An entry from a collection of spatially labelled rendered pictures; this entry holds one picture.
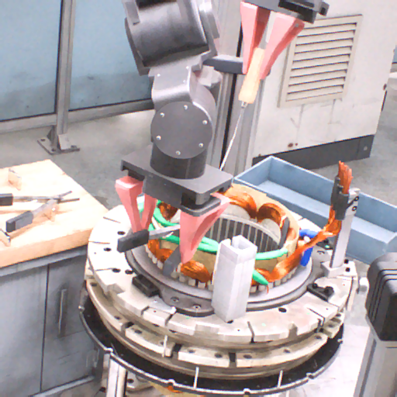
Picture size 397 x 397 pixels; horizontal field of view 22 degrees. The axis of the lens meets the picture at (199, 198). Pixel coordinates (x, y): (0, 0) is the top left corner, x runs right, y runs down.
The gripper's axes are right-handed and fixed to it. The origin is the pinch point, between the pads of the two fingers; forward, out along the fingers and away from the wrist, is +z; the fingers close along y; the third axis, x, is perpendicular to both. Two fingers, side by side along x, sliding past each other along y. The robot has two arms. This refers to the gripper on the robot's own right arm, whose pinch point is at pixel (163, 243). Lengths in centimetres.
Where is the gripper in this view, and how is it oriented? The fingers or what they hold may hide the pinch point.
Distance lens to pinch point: 109.1
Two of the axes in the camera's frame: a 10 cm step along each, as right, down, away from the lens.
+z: -1.7, 8.9, 4.3
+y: 8.3, 3.6, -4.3
